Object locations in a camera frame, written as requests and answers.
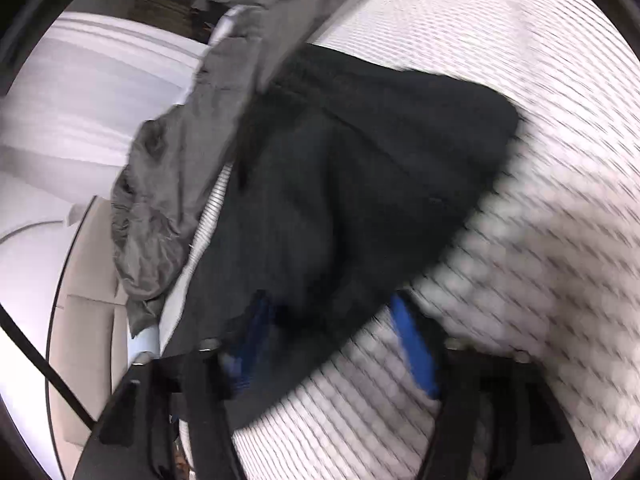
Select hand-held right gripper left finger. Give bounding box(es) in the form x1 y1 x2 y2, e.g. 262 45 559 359
72 287 278 480

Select grey duvet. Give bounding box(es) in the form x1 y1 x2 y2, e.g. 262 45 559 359
110 0 396 336

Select black pants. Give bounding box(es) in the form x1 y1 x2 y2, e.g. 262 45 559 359
160 42 521 433

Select white curtain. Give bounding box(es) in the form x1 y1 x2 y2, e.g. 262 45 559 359
0 10 211 241

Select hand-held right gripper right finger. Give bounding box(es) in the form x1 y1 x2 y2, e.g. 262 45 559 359
390 292 586 480

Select white patterned mattress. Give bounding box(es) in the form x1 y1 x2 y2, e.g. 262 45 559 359
150 0 638 480

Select beige padded headboard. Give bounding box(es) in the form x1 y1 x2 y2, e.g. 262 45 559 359
47 195 136 480

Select light blue pillow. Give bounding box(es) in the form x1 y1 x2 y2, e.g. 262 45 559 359
130 327 162 362

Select black cable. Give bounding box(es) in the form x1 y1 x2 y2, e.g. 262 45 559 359
0 305 96 431

